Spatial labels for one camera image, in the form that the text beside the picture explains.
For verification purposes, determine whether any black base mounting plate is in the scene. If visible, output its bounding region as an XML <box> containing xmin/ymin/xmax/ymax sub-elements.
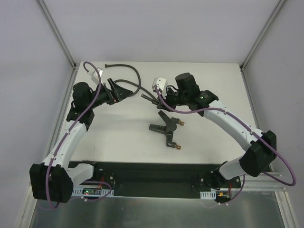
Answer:
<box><xmin>72</xmin><ymin>161</ymin><xmax>247</xmax><ymax>198</ymax></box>

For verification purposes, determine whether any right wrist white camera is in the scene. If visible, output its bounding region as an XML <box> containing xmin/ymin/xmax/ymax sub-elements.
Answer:
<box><xmin>152</xmin><ymin>77</ymin><xmax>168</xmax><ymax>95</ymax></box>

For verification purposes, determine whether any aluminium frame post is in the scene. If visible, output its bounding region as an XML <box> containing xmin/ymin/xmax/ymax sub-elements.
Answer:
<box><xmin>36</xmin><ymin>0</ymin><xmax>77</xmax><ymax>69</ymax></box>
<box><xmin>240</xmin><ymin>0</ymin><xmax>288</xmax><ymax>72</ymax></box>

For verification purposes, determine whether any left white cable duct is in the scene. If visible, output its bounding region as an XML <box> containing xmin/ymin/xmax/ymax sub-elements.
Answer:
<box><xmin>72</xmin><ymin>187</ymin><xmax>114</xmax><ymax>197</ymax></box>

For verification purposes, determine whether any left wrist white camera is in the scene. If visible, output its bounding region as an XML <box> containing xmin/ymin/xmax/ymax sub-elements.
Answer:
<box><xmin>88</xmin><ymin>67</ymin><xmax>103</xmax><ymax>84</ymax></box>

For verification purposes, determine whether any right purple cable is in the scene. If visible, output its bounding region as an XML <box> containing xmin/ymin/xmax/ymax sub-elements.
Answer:
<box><xmin>153</xmin><ymin>84</ymin><xmax>297</xmax><ymax>206</ymax></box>

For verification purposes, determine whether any right white cable duct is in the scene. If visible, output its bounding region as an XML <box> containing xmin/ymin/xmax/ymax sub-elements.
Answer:
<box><xmin>200</xmin><ymin>191</ymin><xmax>216</xmax><ymax>200</ymax></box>

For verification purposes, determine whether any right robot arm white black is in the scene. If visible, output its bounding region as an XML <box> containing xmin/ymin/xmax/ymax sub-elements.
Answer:
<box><xmin>152</xmin><ymin>73</ymin><xmax>276</xmax><ymax>188</ymax></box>

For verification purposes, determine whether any left aluminium frame post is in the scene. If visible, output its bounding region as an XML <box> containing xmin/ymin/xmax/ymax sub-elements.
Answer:
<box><xmin>36</xmin><ymin>0</ymin><xmax>77</xmax><ymax>69</ymax></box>

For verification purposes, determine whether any white cable duct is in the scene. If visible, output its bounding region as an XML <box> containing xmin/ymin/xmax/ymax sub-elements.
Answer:
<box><xmin>200</xmin><ymin>191</ymin><xmax>216</xmax><ymax>200</ymax></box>
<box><xmin>72</xmin><ymin>187</ymin><xmax>114</xmax><ymax>197</ymax></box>

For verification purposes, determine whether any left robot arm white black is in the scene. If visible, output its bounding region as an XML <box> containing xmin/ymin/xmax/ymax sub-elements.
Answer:
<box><xmin>29</xmin><ymin>78</ymin><xmax>133</xmax><ymax>203</ymax></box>

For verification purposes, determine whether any black flexible hose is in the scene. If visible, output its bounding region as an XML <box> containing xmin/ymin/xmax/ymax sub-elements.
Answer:
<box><xmin>105</xmin><ymin>63</ymin><xmax>162</xmax><ymax>105</ymax></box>

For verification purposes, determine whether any front aluminium rail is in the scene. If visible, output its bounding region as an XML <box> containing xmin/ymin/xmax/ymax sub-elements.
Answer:
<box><xmin>30</xmin><ymin>166</ymin><xmax>288</xmax><ymax>192</ymax></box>

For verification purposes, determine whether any right aluminium frame post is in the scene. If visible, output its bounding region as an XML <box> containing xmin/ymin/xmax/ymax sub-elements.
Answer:
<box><xmin>240</xmin><ymin>0</ymin><xmax>288</xmax><ymax>72</ymax></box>

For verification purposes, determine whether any wrist white camera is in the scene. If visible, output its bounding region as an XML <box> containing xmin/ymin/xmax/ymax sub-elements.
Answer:
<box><xmin>88</xmin><ymin>67</ymin><xmax>103</xmax><ymax>84</ymax></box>
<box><xmin>152</xmin><ymin>77</ymin><xmax>168</xmax><ymax>95</ymax></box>

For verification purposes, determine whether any dark grey faucet valve fitting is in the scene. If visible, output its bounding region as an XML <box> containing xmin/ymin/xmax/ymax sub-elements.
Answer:
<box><xmin>149</xmin><ymin>111</ymin><xmax>185</xmax><ymax>150</ymax></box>

